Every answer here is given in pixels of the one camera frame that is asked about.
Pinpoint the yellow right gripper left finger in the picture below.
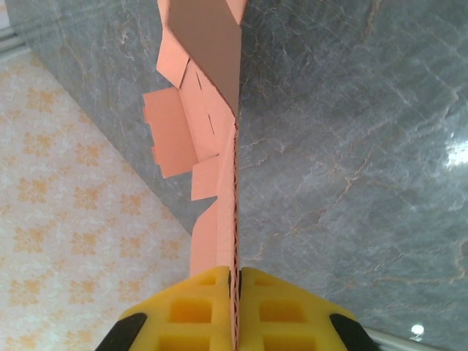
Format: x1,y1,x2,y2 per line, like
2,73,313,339
95,266,235,351

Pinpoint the aluminium side rail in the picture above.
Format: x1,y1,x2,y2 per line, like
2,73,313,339
0,29,30,53

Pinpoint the pink cardboard box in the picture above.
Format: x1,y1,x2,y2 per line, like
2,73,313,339
142,0,245,351

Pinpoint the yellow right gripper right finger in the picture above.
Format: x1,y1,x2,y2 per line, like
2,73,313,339
239,266,374,351

